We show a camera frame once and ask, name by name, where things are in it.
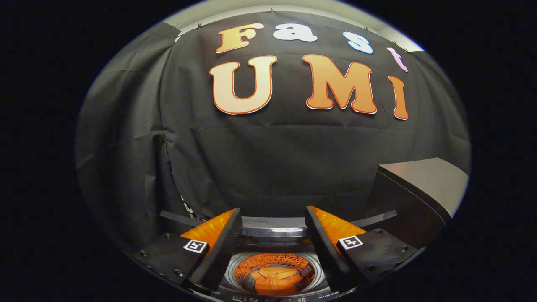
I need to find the yellow polo shirt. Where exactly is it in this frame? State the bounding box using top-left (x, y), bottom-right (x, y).
top-left (250, 265), bottom-right (307, 295)

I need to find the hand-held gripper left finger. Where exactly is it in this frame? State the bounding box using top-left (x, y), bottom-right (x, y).
top-left (131, 208), bottom-right (244, 293)

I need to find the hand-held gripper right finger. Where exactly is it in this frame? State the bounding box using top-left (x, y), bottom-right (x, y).
top-left (305, 205), bottom-right (419, 293)

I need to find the black backdrop cloth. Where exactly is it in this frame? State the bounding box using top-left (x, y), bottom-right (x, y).
top-left (75, 10), bottom-right (471, 252)

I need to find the grey washing machine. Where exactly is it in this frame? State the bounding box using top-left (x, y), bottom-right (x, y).
top-left (210, 235), bottom-right (336, 302)

